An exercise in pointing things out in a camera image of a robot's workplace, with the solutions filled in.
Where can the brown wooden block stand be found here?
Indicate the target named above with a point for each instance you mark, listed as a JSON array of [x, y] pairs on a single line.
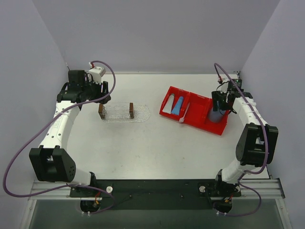
[[101, 111]]

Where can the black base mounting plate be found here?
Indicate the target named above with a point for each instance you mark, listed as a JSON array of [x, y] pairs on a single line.
[[155, 194]]

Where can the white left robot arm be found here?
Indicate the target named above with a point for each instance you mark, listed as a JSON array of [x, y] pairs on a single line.
[[50, 161]]

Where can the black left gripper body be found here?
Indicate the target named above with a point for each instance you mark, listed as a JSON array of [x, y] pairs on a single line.
[[104, 90]]

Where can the blue toothpaste tube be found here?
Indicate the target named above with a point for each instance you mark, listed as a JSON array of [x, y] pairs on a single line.
[[178, 105]]

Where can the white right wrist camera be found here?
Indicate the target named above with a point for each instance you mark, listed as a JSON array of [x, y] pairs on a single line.
[[223, 86]]

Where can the white pink toothbrush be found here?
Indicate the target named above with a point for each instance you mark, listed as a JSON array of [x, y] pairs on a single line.
[[181, 120]]

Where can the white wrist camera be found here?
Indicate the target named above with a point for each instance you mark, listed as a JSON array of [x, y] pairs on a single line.
[[97, 72], [223, 86]]

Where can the clear textured acrylic tray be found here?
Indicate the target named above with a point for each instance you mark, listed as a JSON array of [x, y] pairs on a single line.
[[141, 114]]

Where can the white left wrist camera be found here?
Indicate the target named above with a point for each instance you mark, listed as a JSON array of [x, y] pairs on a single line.
[[97, 72]]

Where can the white toothpaste tube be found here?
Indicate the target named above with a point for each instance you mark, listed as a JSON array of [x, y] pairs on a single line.
[[168, 106]]

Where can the red plastic bin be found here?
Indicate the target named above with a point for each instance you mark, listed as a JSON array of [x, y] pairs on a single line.
[[197, 115]]

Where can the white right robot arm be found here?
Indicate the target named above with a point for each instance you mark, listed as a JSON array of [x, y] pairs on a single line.
[[256, 145]]

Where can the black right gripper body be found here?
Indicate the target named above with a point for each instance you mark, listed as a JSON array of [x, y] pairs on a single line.
[[219, 98]]

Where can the clear acrylic rack plate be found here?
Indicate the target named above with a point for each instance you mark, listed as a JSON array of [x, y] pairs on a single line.
[[117, 111]]

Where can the blue plastic cup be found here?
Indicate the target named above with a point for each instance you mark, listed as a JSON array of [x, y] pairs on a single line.
[[216, 116]]

